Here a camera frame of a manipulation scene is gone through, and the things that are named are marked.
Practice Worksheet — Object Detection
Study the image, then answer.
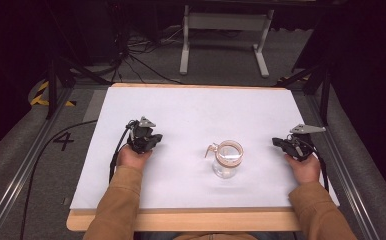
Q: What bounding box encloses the white metal stand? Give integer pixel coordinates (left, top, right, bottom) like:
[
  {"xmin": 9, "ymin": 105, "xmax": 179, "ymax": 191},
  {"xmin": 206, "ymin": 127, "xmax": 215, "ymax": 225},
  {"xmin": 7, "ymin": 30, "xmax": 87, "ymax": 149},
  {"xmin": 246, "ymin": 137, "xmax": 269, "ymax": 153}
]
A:
[{"xmin": 179, "ymin": 4, "xmax": 275, "ymax": 79}]

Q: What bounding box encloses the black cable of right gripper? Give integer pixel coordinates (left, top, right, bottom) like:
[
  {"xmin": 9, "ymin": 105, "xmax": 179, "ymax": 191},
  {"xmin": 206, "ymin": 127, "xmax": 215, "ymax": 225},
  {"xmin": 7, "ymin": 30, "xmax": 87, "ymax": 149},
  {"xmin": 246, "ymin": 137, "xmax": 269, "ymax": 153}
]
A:
[{"xmin": 305, "ymin": 133, "xmax": 330, "ymax": 193}]

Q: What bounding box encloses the black floor cable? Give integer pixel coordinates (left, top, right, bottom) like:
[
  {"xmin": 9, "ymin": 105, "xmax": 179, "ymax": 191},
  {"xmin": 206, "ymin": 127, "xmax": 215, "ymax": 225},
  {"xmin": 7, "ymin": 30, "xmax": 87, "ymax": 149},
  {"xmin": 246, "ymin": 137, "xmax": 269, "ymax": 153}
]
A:
[{"xmin": 19, "ymin": 119, "xmax": 99, "ymax": 240}]

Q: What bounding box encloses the person's right hand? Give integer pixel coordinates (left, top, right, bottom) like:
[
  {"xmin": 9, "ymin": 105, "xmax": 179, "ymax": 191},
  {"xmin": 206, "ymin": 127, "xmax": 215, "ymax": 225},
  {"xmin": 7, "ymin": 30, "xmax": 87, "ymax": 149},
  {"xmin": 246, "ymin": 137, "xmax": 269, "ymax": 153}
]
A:
[{"xmin": 284, "ymin": 153, "xmax": 322, "ymax": 185}]

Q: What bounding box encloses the bundle of black floor cables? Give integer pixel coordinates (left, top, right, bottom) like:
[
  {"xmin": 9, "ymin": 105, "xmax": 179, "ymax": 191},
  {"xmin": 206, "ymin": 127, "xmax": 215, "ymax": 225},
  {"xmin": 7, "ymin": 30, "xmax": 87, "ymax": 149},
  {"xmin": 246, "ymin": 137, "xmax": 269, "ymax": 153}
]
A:
[{"xmin": 109, "ymin": 19, "xmax": 185, "ymax": 86}]

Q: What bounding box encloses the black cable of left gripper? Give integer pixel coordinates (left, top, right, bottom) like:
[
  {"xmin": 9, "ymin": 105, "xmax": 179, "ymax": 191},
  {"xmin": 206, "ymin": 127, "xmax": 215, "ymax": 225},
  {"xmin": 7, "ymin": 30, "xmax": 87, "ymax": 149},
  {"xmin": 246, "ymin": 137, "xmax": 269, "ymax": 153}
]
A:
[{"xmin": 108, "ymin": 121, "xmax": 136, "ymax": 184}]

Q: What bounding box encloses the glass jar with wooden lid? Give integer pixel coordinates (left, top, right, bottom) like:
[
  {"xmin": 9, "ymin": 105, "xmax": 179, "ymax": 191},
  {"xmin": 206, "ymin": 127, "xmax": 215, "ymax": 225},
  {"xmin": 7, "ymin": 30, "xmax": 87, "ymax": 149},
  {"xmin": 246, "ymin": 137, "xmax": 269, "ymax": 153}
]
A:
[{"xmin": 204, "ymin": 140, "xmax": 245, "ymax": 180}]

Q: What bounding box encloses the yellow black hazard tape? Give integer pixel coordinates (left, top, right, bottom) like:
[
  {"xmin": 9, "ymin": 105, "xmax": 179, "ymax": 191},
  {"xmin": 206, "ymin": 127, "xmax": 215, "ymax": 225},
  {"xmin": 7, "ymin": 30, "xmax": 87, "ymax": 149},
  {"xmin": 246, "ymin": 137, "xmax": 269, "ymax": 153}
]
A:
[{"xmin": 30, "ymin": 80, "xmax": 77, "ymax": 108}]

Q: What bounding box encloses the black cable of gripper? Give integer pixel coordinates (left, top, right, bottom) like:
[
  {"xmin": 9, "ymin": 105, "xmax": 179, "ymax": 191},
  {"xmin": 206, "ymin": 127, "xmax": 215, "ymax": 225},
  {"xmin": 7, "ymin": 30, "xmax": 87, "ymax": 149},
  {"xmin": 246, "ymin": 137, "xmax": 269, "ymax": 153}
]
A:
[
  {"xmin": 108, "ymin": 121, "xmax": 136, "ymax": 184},
  {"xmin": 305, "ymin": 133, "xmax": 330, "ymax": 193}
]

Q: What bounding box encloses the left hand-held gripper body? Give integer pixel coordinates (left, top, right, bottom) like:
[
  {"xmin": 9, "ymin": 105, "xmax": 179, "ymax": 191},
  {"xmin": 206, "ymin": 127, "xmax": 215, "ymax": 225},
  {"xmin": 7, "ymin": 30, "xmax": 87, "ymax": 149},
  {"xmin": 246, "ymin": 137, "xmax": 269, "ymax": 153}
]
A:
[{"xmin": 126, "ymin": 116, "xmax": 158, "ymax": 155}]

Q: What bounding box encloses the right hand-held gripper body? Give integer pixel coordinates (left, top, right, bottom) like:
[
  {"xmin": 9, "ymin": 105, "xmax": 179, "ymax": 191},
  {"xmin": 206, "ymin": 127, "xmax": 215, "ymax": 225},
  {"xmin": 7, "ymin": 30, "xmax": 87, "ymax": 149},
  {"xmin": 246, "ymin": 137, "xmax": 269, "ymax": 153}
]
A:
[{"xmin": 283, "ymin": 123, "xmax": 327, "ymax": 163}]

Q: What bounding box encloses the black tripod stand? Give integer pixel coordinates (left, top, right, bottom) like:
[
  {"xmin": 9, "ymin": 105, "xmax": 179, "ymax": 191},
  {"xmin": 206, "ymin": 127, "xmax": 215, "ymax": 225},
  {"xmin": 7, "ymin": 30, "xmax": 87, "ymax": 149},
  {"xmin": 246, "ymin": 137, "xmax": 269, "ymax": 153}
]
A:
[
  {"xmin": 274, "ymin": 49, "xmax": 335, "ymax": 127},
  {"xmin": 45, "ymin": 0, "xmax": 112, "ymax": 120}
]

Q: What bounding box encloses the wooden table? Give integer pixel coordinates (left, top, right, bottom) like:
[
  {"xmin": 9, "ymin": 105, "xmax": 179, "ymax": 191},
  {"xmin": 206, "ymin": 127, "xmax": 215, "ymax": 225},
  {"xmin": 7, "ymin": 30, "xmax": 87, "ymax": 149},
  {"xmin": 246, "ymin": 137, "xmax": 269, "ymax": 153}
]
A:
[{"xmin": 66, "ymin": 82, "xmax": 341, "ymax": 233}]

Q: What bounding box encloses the aluminium floor rail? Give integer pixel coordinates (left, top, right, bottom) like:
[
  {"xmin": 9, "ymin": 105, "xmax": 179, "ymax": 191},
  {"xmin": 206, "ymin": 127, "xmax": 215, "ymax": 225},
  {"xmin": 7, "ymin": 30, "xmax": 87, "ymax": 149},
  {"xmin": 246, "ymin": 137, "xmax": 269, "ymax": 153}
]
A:
[
  {"xmin": 0, "ymin": 87, "xmax": 75, "ymax": 240},
  {"xmin": 305, "ymin": 94, "xmax": 382, "ymax": 240}
]

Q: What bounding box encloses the person's left hand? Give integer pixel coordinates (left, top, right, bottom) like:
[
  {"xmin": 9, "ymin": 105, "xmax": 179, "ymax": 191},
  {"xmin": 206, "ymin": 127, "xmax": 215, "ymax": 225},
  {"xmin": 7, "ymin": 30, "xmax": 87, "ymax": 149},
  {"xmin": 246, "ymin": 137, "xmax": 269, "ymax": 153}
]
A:
[{"xmin": 116, "ymin": 144, "xmax": 153, "ymax": 170}]

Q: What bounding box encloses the white paper sheet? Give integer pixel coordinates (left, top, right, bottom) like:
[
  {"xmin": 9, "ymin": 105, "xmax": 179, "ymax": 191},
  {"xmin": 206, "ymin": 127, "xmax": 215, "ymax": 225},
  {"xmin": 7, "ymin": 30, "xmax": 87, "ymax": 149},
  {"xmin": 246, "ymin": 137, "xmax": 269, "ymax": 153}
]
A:
[{"xmin": 70, "ymin": 87, "xmax": 341, "ymax": 211}]

